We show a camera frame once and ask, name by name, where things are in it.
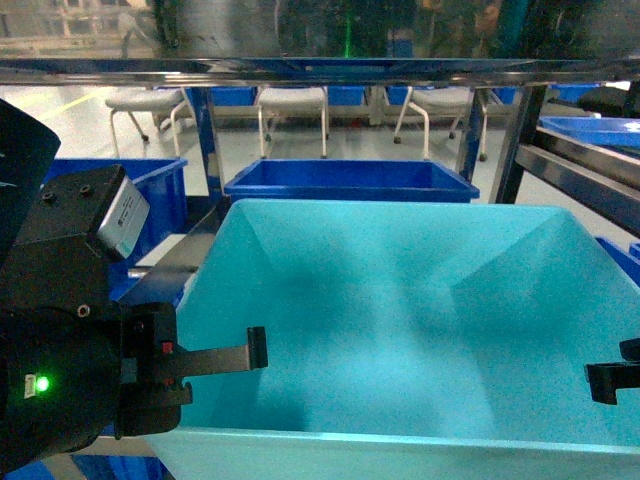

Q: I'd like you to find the blue bin lower left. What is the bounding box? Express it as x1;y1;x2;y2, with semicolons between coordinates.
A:
44;157;190;301

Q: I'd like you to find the white stool centre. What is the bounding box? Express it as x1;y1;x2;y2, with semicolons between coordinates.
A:
255;87;330;159

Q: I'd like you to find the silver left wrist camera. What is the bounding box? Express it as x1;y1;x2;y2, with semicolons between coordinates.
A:
97;176;150;259

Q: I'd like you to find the blue bin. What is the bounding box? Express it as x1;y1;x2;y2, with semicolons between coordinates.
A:
596;237;640;286
224;159;480;204
44;157;190;301

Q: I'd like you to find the white stool left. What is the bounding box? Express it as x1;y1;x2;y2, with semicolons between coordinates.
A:
104;88;195;158

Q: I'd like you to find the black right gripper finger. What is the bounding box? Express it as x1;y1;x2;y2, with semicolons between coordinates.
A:
585;338;639;404

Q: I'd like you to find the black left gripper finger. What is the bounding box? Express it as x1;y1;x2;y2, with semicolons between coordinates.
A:
172;326;268;376

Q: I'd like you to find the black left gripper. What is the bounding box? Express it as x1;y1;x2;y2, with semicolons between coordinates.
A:
1;164;192;465

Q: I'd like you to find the turquoise plastic bin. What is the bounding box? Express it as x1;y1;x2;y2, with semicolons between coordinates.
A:
149;200;639;479

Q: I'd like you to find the stainless steel shelf rail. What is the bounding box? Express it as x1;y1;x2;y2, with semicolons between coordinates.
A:
1;57;639;87

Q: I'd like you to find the blue bin lower centre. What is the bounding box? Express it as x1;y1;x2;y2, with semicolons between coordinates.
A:
224;159;480;204

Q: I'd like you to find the blue bin lower right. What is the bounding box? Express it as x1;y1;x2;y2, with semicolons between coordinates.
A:
596;237;640;286

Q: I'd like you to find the blue bin far right shelf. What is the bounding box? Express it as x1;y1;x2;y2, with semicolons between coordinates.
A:
539;116;639;149

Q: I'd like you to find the steel shelf frame right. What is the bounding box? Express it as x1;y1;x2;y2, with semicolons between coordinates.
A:
490;85;639;237

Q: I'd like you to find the white stool right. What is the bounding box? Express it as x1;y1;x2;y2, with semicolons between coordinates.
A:
393;87;472;160

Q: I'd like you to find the white stool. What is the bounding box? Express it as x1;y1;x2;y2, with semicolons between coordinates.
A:
255;87;330;159
393;87;472;160
104;88;195;158

